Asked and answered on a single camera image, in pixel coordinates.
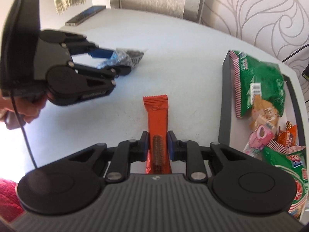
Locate clear sunflower seed packet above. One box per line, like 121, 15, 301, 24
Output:
97, 48, 144, 69

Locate red chocolate wafer bar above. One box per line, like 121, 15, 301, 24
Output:
143, 95, 171, 174

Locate pink cartoon candy packet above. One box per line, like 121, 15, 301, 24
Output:
244, 125, 275, 157

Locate orange peanut snack bag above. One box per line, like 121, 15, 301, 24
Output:
249, 95, 279, 134

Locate green pea snack bag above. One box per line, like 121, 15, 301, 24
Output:
229, 50, 285, 118

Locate orange red snack packet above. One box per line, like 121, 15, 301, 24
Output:
277, 121, 297, 148

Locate green shrimp chips bag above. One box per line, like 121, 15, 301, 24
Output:
262, 140, 308, 219

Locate person's left hand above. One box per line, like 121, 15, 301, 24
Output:
1, 90, 48, 130

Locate gold smartphone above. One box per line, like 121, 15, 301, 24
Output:
65, 5, 106, 26

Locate dark shallow tray box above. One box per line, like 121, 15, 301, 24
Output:
219, 50, 308, 219

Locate black camera cable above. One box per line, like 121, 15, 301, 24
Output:
9, 94, 39, 170

